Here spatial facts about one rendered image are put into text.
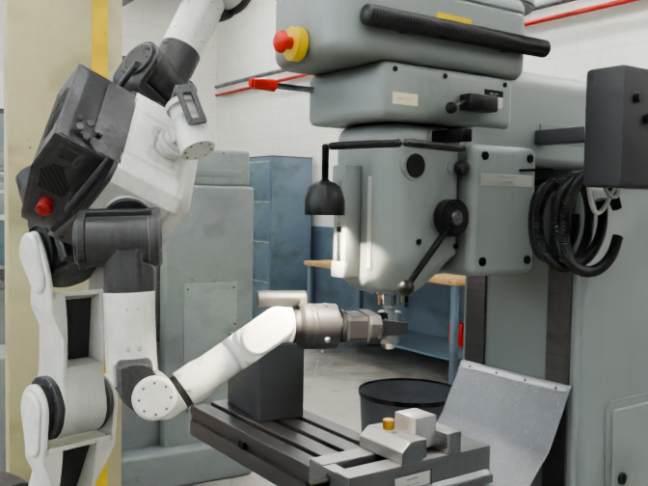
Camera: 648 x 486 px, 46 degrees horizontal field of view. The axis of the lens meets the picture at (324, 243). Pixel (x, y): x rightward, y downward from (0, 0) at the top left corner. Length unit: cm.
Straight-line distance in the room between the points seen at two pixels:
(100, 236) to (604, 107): 90
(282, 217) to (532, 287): 715
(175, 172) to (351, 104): 37
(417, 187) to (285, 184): 741
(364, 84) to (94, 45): 182
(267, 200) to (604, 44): 413
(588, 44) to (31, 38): 460
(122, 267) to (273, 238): 739
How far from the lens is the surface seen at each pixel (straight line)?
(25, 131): 297
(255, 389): 192
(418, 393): 383
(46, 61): 302
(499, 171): 155
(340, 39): 133
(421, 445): 144
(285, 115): 980
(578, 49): 660
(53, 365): 181
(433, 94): 143
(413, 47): 140
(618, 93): 143
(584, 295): 170
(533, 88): 165
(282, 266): 882
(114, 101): 155
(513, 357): 181
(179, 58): 171
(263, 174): 885
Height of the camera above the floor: 148
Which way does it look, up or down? 3 degrees down
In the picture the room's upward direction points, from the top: 1 degrees clockwise
